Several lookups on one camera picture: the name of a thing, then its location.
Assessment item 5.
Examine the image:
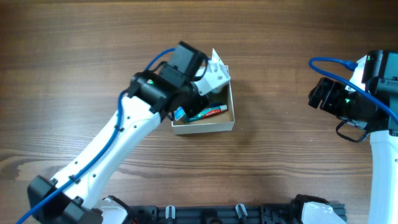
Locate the right blue cable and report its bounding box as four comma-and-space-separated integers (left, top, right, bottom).
308, 57, 398, 125

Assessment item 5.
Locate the left blue cable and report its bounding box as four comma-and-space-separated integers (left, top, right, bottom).
15, 47, 177, 224

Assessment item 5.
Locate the white square cardboard box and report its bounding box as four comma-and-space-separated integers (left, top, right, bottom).
172, 80, 235, 135

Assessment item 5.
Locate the red green toothpaste tube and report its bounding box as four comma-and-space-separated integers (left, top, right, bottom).
185, 105, 228, 123

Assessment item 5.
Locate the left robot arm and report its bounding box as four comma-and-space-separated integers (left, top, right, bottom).
19, 42, 211, 223

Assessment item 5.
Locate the white floral squeeze tube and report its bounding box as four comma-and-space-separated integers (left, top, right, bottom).
210, 49, 230, 93

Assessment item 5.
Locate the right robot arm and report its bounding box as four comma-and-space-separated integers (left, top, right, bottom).
308, 50, 397, 223

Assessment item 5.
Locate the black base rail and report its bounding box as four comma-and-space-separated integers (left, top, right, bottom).
130, 203, 301, 224

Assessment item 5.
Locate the blue white toothbrush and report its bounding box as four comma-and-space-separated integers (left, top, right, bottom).
173, 106, 187, 121

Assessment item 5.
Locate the blue cable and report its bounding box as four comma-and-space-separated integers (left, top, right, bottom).
308, 57, 398, 125
15, 47, 177, 224

